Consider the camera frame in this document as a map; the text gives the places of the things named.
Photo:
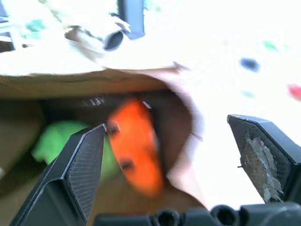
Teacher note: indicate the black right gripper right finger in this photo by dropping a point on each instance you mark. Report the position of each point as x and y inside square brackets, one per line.
[270, 153]

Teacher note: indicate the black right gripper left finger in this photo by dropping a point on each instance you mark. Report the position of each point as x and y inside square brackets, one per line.
[70, 179]

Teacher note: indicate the orange plastic toy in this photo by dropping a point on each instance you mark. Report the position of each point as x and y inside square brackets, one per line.
[136, 146]

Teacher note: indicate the brown paper bag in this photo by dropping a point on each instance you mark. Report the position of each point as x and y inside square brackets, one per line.
[82, 82]

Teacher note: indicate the green plastic toy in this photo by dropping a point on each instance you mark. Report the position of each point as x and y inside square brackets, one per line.
[54, 143]

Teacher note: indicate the small red object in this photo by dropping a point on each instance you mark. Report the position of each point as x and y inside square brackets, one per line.
[295, 91]

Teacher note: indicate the small blue object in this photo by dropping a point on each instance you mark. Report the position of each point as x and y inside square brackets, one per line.
[249, 64]

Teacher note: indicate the small green object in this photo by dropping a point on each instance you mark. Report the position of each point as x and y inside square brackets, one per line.
[270, 45]

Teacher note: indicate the dark blue upright post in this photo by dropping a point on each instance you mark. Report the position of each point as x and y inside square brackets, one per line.
[131, 17]

